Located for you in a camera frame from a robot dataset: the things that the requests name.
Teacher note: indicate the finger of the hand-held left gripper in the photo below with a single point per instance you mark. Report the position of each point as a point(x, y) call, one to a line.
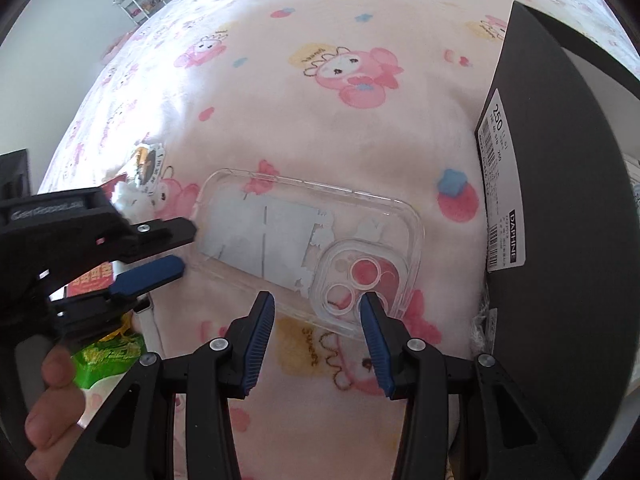
point(160, 234)
point(145, 275)

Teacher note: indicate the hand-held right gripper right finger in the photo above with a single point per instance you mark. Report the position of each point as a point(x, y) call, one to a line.
point(375, 345)

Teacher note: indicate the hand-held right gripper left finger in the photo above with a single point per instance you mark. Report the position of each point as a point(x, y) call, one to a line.
point(262, 340)

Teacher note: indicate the clear phone case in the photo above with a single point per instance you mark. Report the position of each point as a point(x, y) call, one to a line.
point(265, 235)

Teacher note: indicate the black shoe box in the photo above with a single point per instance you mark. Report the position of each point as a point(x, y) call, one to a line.
point(560, 160)

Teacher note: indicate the person's left hand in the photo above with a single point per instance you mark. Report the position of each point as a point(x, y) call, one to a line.
point(60, 410)

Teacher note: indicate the red snack packet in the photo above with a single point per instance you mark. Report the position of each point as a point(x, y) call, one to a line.
point(92, 280)

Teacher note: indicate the white snack packet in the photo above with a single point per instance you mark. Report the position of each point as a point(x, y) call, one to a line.
point(145, 170)

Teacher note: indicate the black flat object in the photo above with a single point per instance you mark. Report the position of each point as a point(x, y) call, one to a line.
point(12, 172)

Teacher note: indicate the green snack packet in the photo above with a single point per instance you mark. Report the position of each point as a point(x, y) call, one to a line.
point(110, 357)

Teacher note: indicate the clear plastic wrap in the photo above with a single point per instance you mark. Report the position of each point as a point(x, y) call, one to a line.
point(485, 320)

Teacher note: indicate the white printed paper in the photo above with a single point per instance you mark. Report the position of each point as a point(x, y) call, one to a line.
point(632, 175)

